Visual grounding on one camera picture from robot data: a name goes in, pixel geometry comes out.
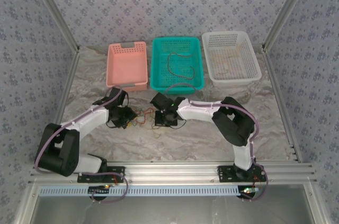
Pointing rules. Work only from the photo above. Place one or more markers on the white plastic basket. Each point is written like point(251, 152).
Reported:
point(249, 75)

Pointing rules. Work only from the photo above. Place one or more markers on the aluminium frame side rail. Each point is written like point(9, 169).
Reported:
point(67, 89)
point(274, 75)

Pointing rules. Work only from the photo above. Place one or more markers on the pink plastic basket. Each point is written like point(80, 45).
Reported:
point(127, 67)

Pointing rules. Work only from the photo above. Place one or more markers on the aluminium frame leg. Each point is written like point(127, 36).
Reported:
point(25, 205)
point(315, 205)

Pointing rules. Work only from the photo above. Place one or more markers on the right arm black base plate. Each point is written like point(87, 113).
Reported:
point(225, 175)

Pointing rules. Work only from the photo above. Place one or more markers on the aluminium frame upright post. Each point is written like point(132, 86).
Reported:
point(54, 9)
point(287, 9)

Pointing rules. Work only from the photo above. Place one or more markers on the teal plastic basket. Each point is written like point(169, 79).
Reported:
point(159, 75)

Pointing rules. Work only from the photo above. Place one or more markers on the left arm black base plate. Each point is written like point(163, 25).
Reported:
point(120, 171)

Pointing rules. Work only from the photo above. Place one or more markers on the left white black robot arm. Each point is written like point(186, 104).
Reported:
point(87, 120)

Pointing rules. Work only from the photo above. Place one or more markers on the aluminium mounting beam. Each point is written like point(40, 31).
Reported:
point(172, 172)

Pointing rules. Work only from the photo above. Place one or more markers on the grey metal panel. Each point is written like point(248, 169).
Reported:
point(172, 210)

